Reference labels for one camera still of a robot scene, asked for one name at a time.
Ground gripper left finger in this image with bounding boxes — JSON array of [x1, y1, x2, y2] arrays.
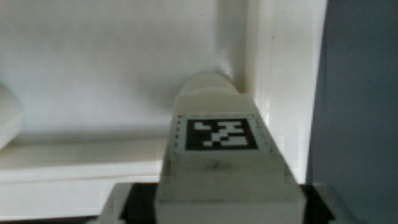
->
[[97, 183, 131, 224]]

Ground white leg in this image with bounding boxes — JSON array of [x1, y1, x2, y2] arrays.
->
[[154, 73, 305, 224]]

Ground white square tabletop part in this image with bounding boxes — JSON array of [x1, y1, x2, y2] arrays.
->
[[0, 0, 328, 221]]

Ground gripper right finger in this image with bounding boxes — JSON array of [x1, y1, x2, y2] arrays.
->
[[314, 183, 355, 224]]

